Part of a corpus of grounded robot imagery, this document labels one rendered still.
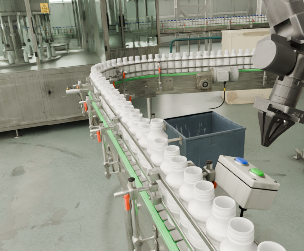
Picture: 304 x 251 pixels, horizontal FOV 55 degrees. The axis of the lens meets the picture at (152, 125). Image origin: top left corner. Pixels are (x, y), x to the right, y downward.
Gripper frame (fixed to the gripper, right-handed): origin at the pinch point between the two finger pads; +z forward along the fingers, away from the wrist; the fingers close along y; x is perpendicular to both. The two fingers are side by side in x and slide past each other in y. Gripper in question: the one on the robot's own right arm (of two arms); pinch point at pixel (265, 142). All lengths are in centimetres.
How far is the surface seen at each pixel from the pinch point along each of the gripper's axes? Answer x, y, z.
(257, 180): -1.1, 3.1, 7.9
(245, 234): -16.9, 20.4, 9.5
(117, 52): 81, -551, -2
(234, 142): 41, -61, 16
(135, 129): -17.1, -37.3, 12.9
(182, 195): -17.1, 2.0, 14.2
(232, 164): -2.3, -4.8, 7.8
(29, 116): -53, -361, 110
